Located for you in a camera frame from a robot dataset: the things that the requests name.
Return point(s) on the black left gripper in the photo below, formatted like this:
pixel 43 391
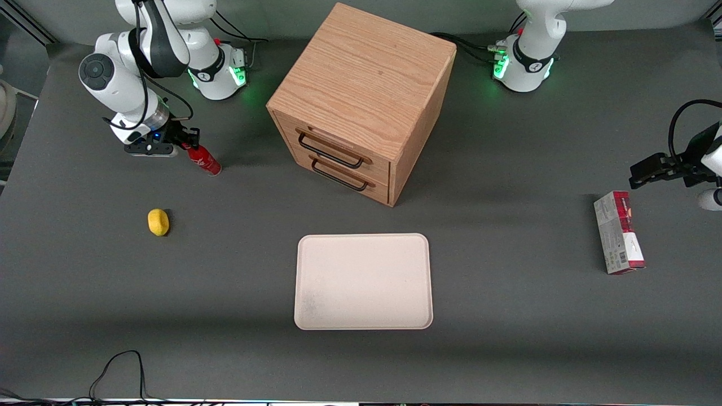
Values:
pixel 691 162

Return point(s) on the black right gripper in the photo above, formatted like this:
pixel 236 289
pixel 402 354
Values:
pixel 172 135

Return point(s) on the red coke bottle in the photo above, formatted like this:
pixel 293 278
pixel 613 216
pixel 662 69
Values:
pixel 204 161

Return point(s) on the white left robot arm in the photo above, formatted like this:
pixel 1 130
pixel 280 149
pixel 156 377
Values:
pixel 530 62

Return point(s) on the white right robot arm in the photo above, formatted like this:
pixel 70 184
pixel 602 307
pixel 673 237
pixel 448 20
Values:
pixel 113 79

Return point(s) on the beige plastic tray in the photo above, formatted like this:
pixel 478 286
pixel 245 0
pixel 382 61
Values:
pixel 364 282

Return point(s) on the grey and red carton box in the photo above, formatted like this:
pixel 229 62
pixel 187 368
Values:
pixel 617 237

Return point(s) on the yellow lemon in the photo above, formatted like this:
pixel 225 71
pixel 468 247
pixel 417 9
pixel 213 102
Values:
pixel 158 222

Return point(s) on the wooden drawer front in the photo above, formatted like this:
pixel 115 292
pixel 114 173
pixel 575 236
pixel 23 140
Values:
pixel 338 148
pixel 352 183

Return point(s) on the wooden drawer cabinet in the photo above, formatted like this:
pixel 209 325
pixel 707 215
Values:
pixel 361 79

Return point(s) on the white round object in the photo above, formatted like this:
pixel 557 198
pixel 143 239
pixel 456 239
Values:
pixel 5 107

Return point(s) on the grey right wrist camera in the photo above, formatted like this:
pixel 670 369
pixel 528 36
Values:
pixel 149 149

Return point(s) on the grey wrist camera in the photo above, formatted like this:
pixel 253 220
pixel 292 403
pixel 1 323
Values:
pixel 712 199
pixel 149 149

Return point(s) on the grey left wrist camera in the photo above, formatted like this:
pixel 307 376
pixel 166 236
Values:
pixel 712 199

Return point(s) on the aluminium frame rail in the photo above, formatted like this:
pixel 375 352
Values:
pixel 28 22

